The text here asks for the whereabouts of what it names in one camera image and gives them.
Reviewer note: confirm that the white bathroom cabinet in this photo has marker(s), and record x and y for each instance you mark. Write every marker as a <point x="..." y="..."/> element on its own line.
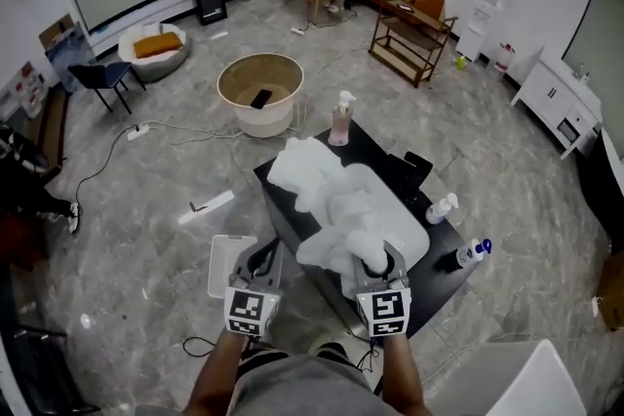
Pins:
<point x="546" y="92"/>

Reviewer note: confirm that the cardboard sheet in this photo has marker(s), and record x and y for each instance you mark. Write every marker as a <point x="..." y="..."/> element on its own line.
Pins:
<point x="53" y="26"/>

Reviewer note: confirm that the person's right forearm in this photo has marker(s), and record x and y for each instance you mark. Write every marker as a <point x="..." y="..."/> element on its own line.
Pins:
<point x="407" y="375"/>

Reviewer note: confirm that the person's black shorts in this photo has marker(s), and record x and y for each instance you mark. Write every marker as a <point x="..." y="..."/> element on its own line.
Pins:
<point x="263" y="353"/>

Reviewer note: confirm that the dark blue chair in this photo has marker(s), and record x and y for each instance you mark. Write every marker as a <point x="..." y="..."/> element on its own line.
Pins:
<point x="105" y="75"/>

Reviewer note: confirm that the black metal rack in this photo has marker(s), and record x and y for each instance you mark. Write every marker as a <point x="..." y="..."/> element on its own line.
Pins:
<point x="44" y="380"/>

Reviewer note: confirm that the clear water jug red cap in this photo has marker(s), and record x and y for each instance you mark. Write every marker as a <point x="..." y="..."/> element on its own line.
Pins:
<point x="504" y="59"/>

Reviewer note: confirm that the cardboard box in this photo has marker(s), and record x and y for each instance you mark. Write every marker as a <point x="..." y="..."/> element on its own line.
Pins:
<point x="613" y="292"/>

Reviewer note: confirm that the white power strip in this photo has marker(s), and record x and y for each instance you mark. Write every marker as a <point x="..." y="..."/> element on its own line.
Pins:
<point x="138" y="132"/>
<point x="297" y="31"/>

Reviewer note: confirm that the black bathtub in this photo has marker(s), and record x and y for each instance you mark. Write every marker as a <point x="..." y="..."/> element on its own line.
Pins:
<point x="604" y="195"/>

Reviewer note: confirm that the orange cushion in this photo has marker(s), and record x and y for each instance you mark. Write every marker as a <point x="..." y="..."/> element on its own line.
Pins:
<point x="158" y="45"/>

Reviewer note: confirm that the dark wooden sink vanity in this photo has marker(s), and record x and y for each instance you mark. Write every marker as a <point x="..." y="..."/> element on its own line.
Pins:
<point x="439" y="287"/>

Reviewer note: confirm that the round beige basket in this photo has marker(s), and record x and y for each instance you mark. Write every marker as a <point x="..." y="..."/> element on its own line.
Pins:
<point x="263" y="122"/>

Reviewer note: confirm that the white plastic basket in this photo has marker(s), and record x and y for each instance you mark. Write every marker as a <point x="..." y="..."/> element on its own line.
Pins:
<point x="222" y="263"/>

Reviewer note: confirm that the black smartphone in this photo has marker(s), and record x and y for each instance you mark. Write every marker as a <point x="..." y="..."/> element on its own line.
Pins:
<point x="261" y="98"/>

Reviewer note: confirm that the pink soap pump bottle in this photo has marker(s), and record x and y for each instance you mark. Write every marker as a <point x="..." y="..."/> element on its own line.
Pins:
<point x="340" y="126"/>

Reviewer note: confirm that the yellow-green bottle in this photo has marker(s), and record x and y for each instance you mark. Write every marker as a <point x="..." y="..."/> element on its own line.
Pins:
<point x="461" y="63"/>

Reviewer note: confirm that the black sink faucet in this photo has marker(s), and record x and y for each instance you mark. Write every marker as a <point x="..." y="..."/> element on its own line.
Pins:
<point x="414" y="170"/>

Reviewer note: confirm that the wooden shelf cart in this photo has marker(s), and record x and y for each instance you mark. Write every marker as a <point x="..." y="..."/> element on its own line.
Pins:
<point x="414" y="39"/>

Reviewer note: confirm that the white bottle with blue pump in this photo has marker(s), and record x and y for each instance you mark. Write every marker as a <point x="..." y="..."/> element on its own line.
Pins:
<point x="470" y="254"/>

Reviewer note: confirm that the person's grey shirt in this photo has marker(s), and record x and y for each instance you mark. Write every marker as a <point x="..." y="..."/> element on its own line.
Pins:
<point x="312" y="389"/>

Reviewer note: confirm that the person's left forearm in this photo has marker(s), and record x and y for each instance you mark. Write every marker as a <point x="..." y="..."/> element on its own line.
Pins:
<point x="217" y="375"/>

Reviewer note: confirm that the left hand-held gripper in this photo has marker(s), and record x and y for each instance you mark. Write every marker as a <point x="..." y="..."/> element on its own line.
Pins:
<point x="251" y="309"/>

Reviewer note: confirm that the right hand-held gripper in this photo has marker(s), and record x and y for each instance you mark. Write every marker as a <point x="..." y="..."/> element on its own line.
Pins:
<point x="385" y="309"/>

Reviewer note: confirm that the black tablet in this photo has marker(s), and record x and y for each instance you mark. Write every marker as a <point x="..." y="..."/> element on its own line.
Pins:
<point x="406" y="7"/>

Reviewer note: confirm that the clear jugs with red labels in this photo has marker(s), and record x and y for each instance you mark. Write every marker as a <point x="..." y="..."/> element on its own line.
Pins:
<point x="24" y="87"/>

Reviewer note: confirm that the white water dispenser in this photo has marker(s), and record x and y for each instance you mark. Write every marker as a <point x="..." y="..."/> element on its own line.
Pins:
<point x="475" y="29"/>

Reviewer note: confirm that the brown wooden step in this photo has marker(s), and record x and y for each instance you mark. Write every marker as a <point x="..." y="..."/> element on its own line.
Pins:
<point x="51" y="131"/>

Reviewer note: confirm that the white bathtub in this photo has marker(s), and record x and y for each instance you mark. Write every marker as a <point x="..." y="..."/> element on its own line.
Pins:
<point x="526" y="385"/>

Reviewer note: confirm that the round grey beanbag bed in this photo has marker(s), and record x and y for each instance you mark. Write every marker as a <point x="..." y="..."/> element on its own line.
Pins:
<point x="161" y="68"/>

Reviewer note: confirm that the white sink basin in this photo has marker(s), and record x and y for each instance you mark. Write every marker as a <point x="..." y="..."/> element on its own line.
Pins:
<point x="409" y="234"/>

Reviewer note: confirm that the blue-grey canvas painting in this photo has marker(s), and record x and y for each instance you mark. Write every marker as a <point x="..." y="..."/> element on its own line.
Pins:
<point x="70" y="58"/>

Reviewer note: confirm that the person's right shoe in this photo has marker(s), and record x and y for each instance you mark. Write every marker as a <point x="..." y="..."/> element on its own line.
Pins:
<point x="325" y="348"/>

